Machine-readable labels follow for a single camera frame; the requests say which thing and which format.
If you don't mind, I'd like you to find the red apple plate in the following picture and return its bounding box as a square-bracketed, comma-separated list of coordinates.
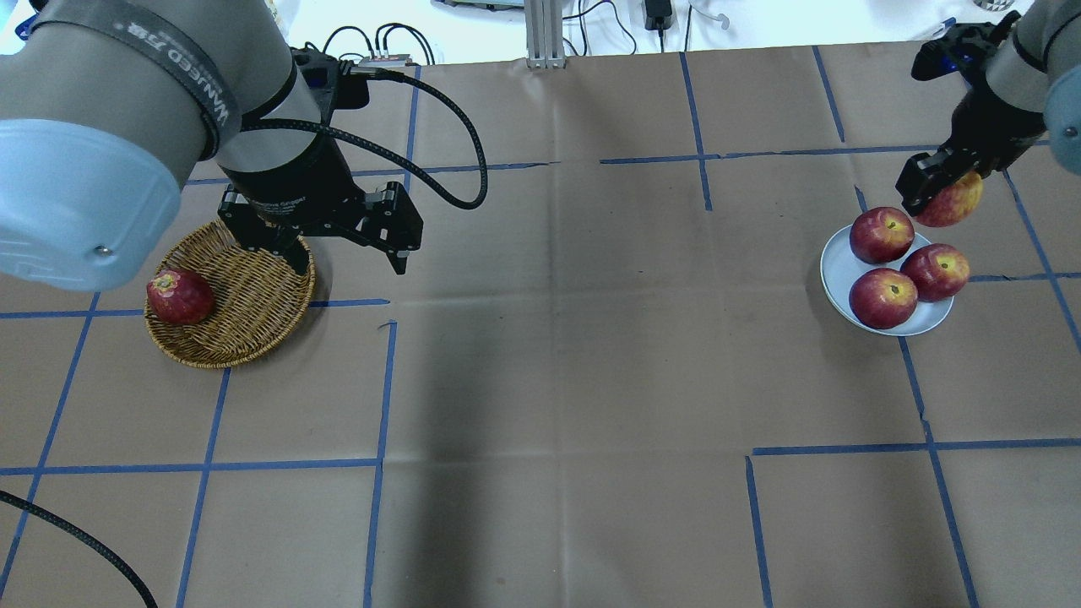
[849, 204, 915, 264]
[900, 243, 970, 303]
[848, 267, 919, 330]

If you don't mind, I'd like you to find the red apple plate outer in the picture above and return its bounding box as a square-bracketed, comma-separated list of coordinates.
[900, 243, 970, 303]

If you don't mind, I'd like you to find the aluminium frame post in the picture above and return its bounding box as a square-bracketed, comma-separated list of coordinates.
[524, 0, 568, 70]

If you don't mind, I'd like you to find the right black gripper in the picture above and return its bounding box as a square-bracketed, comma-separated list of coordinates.
[895, 84, 1046, 219]

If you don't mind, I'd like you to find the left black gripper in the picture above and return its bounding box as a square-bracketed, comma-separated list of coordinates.
[219, 135, 422, 274]

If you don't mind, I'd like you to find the wicker basket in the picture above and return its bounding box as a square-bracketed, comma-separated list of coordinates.
[144, 220, 317, 369]

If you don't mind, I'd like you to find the red apple plate back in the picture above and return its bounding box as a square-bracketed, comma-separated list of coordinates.
[849, 204, 915, 264]

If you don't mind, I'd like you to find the yellow-red apple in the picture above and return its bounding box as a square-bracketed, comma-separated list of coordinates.
[915, 171, 984, 228]

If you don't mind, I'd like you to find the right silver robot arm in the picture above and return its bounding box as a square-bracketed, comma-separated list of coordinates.
[895, 1, 1080, 219]

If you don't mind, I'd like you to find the black power adapter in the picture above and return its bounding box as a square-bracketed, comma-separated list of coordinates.
[644, 0, 673, 32]

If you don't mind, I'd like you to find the dark red apple in basket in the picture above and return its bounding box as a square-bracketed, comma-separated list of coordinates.
[146, 269, 216, 326]

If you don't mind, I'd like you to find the red apple plate front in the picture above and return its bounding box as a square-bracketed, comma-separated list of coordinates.
[848, 267, 919, 330]

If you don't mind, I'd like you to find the light blue plate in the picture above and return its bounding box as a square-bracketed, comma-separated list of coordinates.
[819, 224, 955, 336]

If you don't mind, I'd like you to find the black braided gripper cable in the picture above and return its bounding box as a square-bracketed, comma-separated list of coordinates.
[241, 63, 489, 210]

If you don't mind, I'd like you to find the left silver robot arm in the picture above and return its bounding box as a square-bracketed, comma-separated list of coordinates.
[1, 1, 422, 291]

